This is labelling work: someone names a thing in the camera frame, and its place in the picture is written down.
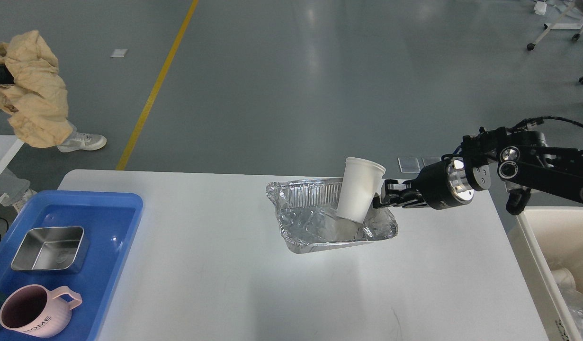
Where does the white paper cup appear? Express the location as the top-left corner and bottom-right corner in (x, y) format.
(337, 157), (386, 223)

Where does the person in grey trousers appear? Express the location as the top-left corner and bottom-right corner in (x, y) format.
(0, 99), (107, 212)

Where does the pink mug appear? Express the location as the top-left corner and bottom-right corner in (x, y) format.
(0, 284), (83, 338)

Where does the white wheeled frame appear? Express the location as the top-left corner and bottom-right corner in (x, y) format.
(526, 0), (583, 52)

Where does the brown paper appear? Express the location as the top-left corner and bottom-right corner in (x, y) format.
(0, 30), (74, 148)

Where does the aluminium foil tray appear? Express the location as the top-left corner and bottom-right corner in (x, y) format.
(266, 178), (399, 254)

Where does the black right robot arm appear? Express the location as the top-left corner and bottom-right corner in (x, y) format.
(371, 116), (583, 215)

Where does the white bin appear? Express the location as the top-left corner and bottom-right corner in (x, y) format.
(508, 206), (583, 341)

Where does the blue plastic tray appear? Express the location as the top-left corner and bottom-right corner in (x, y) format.
(0, 190), (143, 341)

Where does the square steel container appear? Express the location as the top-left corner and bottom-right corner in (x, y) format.
(10, 226), (90, 274)

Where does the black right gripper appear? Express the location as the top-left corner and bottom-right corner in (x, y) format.
(372, 158), (475, 210)

